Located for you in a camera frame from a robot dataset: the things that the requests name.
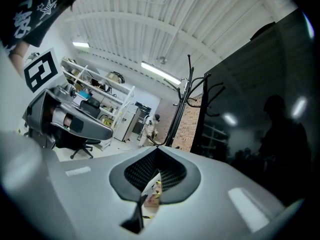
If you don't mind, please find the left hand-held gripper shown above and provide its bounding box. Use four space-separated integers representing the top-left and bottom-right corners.
23 46 76 150

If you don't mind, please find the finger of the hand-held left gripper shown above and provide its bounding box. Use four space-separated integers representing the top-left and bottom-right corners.
69 108 114 141

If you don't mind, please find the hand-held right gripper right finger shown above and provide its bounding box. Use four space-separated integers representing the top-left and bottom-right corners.
154 145 287 240

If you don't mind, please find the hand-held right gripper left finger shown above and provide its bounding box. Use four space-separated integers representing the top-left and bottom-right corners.
46 145 159 240

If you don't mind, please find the black coat rack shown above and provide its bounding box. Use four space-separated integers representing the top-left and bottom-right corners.
148 54 226 148

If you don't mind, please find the person's left forearm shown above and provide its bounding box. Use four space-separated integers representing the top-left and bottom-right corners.
8 42 28 80

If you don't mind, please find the person's left hand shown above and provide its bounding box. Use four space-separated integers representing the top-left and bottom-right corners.
61 116 74 128

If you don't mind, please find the black office chair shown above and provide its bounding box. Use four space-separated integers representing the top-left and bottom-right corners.
56 99 102 160

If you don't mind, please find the grey metal cabinet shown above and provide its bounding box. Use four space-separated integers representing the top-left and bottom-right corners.
113 107 141 143

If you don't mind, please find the white metal shelving unit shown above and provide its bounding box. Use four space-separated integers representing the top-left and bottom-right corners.
61 57 136 151

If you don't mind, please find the ceiling light bar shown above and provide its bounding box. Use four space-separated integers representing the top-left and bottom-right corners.
140 60 182 86
71 41 91 49

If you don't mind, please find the person's black star shirt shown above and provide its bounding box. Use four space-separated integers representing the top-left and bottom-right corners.
0 0 90 56

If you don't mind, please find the large black display screen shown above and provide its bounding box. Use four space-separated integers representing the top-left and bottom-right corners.
189 7 316 210

